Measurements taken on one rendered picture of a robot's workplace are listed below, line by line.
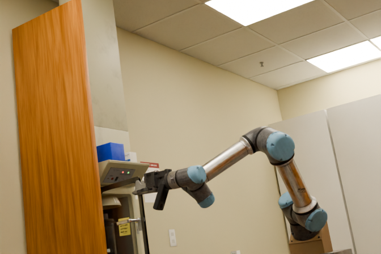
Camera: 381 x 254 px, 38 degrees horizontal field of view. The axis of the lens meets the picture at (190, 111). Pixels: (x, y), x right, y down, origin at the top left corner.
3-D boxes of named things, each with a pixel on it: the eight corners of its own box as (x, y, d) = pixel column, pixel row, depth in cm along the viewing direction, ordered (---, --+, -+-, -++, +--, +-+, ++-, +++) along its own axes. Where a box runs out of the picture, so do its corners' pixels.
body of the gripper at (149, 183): (152, 174, 245) (174, 169, 239) (155, 194, 243) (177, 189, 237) (142, 174, 239) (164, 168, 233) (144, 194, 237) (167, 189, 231)
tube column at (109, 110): (51, 136, 288) (38, -26, 312) (94, 142, 315) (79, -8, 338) (87, 124, 276) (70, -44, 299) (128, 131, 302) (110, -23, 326)
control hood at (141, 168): (92, 185, 268) (90, 164, 270) (135, 186, 295) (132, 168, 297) (110, 180, 262) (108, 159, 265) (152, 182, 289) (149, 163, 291)
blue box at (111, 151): (96, 164, 273) (94, 146, 275) (110, 165, 281) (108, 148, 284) (112, 160, 268) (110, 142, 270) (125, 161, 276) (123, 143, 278)
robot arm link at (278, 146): (314, 212, 271) (271, 121, 250) (334, 224, 257) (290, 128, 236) (295, 227, 268) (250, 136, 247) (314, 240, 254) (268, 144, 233)
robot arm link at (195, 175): (204, 187, 226) (194, 172, 222) (182, 193, 231) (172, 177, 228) (210, 175, 232) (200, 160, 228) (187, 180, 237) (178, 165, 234)
